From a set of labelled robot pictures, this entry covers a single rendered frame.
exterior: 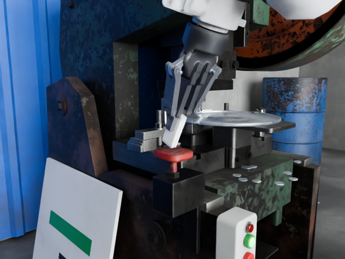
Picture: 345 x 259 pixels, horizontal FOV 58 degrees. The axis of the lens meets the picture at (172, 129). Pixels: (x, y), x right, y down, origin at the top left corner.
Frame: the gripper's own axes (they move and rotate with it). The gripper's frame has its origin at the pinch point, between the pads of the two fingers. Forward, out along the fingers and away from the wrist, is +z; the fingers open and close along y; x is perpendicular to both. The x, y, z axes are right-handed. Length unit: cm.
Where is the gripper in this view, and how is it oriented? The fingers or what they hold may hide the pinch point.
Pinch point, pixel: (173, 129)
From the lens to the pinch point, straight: 61.4
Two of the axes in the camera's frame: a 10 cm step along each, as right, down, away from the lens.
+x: -6.4, -5.2, 5.6
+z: -2.9, 8.4, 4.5
